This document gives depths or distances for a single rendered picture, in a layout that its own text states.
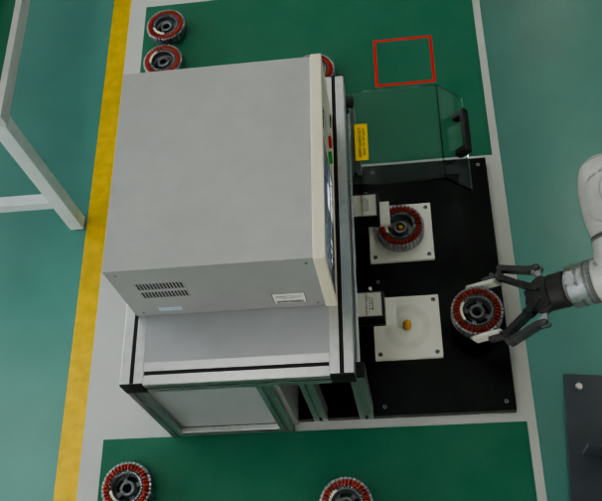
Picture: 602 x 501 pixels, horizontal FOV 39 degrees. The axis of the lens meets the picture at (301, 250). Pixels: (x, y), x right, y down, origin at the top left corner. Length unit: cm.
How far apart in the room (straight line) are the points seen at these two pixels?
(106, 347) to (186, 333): 49
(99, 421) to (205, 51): 108
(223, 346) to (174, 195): 30
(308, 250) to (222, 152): 26
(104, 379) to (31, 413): 93
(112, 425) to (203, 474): 25
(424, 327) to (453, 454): 28
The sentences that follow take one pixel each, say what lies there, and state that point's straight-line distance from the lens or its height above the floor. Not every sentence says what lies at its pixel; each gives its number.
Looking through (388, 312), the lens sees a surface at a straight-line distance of 184.
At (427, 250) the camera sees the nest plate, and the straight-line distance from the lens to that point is 201.
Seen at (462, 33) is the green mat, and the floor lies 75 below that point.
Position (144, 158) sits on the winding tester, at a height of 132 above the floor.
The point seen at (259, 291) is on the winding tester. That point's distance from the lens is 155.
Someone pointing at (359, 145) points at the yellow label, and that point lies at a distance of 183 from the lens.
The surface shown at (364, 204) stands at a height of 92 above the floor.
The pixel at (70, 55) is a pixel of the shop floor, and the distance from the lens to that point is 369.
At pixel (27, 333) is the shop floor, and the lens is 309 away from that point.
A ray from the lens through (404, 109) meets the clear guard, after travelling 188.
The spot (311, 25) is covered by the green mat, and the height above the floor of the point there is 75.
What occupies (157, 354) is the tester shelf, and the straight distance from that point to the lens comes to 164.
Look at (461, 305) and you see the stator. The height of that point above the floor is 86.
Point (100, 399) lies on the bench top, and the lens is 206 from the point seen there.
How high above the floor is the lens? 258
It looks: 62 degrees down
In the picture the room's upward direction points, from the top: 17 degrees counter-clockwise
